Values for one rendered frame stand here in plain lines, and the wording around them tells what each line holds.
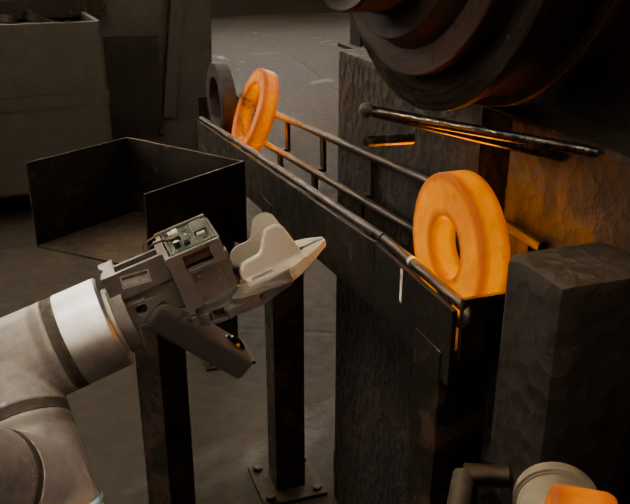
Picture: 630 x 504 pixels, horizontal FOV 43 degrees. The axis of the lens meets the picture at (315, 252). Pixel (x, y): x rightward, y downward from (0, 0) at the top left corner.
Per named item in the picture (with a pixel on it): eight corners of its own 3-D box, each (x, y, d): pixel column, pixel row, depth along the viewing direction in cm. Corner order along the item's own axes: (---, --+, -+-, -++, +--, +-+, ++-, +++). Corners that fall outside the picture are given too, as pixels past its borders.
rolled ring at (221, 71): (219, 63, 173) (234, 62, 174) (203, 62, 190) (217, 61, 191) (225, 148, 178) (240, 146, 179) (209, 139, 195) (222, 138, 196)
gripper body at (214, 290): (226, 235, 71) (99, 290, 69) (257, 312, 75) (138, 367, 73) (208, 209, 78) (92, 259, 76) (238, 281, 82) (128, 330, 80)
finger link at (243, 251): (310, 199, 77) (223, 237, 75) (327, 251, 80) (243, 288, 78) (300, 190, 80) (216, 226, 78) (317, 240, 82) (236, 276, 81)
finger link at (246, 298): (293, 275, 74) (206, 314, 73) (298, 288, 75) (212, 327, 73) (278, 256, 78) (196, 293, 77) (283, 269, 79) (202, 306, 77)
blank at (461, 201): (447, 148, 86) (419, 150, 85) (523, 209, 74) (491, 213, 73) (431, 270, 94) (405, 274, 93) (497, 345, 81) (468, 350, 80)
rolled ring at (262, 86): (225, 162, 173) (239, 166, 174) (254, 142, 156) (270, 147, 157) (240, 83, 176) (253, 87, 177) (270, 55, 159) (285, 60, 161)
